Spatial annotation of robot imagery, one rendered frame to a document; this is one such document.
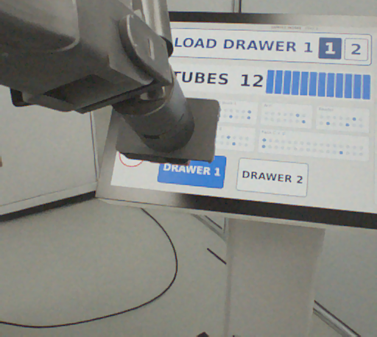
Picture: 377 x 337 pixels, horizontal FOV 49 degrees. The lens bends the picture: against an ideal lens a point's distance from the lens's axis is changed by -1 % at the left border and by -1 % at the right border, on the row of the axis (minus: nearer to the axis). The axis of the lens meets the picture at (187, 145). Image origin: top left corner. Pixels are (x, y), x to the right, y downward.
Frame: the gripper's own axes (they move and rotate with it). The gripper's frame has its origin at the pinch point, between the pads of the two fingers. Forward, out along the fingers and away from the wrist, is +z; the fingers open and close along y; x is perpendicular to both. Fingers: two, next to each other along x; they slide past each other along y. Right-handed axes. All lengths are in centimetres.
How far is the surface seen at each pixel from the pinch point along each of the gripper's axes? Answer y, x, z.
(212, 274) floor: 9, 18, 145
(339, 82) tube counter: -19.2, -13.8, 7.5
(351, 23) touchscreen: -20.5, -23.5, 7.7
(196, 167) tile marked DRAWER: -0.7, 0.5, 7.3
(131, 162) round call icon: 8.7, 0.8, 7.3
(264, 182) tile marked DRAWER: -10.2, 1.5, 7.3
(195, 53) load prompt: 1.9, -17.2, 7.6
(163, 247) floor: 36, 10, 156
